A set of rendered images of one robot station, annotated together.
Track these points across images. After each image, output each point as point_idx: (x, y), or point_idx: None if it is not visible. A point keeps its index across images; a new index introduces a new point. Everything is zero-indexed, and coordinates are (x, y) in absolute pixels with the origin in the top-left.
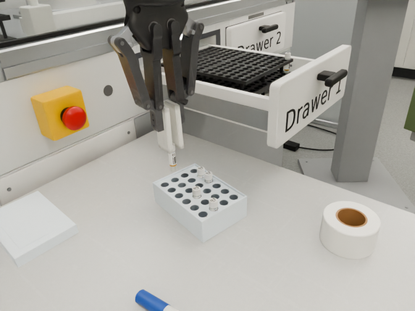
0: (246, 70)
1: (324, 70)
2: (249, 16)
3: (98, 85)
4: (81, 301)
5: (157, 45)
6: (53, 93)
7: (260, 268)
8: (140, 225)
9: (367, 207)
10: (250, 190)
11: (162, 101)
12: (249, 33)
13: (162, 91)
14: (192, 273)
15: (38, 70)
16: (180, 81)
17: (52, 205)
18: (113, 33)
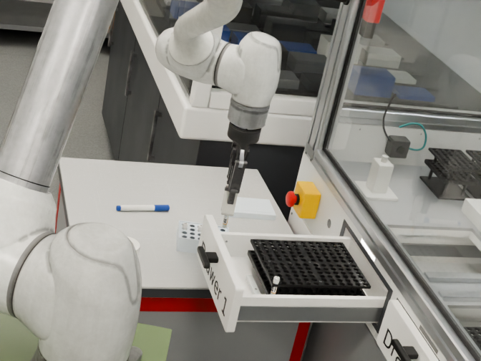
0: (273, 253)
1: (217, 257)
2: (421, 326)
3: (328, 213)
4: (185, 203)
5: (231, 152)
6: (308, 186)
7: (142, 233)
8: None
9: None
10: (194, 264)
11: (227, 180)
12: (402, 334)
13: (229, 175)
14: (164, 223)
15: (318, 172)
16: (230, 179)
17: (255, 213)
18: (343, 193)
